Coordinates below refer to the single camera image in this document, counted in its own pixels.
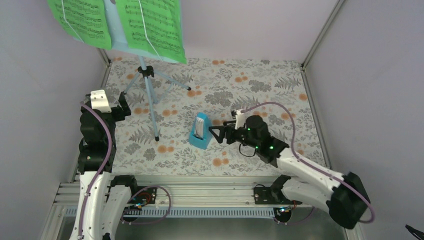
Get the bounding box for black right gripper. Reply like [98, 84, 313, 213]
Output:
[208, 121, 259, 150]

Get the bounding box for blue metronome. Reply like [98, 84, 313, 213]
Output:
[188, 112, 212, 150]

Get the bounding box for light blue music stand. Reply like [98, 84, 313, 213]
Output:
[100, 0, 191, 141]

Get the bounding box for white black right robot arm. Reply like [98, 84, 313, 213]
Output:
[209, 115, 370, 230]

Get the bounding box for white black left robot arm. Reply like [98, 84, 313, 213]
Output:
[70, 89, 140, 240]

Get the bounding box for floral patterned table mat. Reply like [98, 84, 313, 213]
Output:
[106, 57, 326, 176]

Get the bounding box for green sheet music right page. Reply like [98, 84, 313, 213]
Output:
[115, 0, 187, 64]

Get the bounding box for green sheet music page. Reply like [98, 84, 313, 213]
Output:
[115, 0, 187, 64]
[46, 0, 112, 50]

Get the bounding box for green sheet music left page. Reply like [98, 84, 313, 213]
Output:
[46, 0, 112, 50]

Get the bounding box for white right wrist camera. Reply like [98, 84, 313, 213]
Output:
[231, 109, 246, 130]

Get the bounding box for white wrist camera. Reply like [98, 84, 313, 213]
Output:
[231, 109, 246, 130]
[90, 89, 112, 113]

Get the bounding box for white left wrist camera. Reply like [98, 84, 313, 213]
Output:
[90, 89, 112, 113]

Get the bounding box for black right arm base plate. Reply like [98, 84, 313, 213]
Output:
[253, 184, 303, 205]

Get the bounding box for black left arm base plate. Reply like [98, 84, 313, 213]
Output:
[128, 187, 157, 210]

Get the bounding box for aluminium mounting rail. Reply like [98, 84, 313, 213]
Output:
[54, 175, 330, 207]

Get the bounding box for slotted grey cable duct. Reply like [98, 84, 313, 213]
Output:
[64, 206, 277, 219]

